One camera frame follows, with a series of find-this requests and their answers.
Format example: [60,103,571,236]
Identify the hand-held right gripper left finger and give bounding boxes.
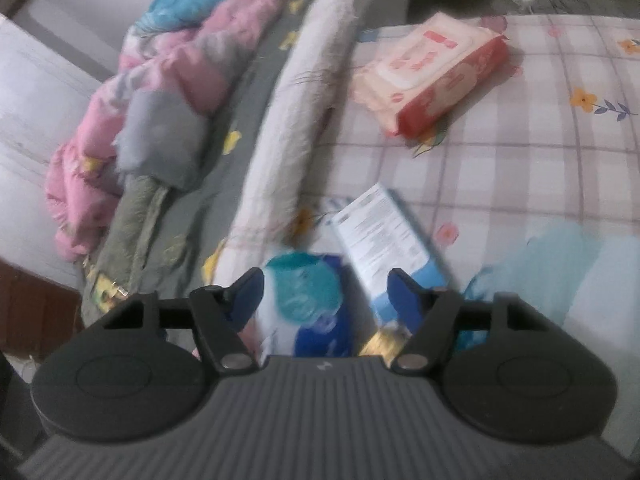
[102,267,264,375]

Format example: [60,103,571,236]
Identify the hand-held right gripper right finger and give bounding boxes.
[387,267,540,375]

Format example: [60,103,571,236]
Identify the blue teal soft packet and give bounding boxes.
[254,251,359,359]

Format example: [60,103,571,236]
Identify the pale translucent plastic bag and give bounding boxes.
[459,222,640,348]

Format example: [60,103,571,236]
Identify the small yellow packet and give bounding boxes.
[359,326,412,359]

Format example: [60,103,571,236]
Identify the white blue printed box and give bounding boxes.
[327,182,452,332]

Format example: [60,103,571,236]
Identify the grey sheet with yellow stars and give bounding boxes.
[79,0,351,332]

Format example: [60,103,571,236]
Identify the olive green patterned cloth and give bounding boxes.
[81,175,173,322]

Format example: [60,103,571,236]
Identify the plaid floral tablecloth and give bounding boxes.
[287,11,640,313]

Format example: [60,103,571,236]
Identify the beige frayed rolled mat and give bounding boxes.
[201,0,417,292]

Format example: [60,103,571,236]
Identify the brown wooden furniture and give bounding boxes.
[0,259,93,363]

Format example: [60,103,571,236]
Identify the pink wet wipes pack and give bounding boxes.
[350,11,512,139]

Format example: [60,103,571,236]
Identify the pink blue grey printed quilt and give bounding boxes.
[44,0,291,262]

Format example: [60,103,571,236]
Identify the white cabinet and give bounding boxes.
[0,0,123,293]

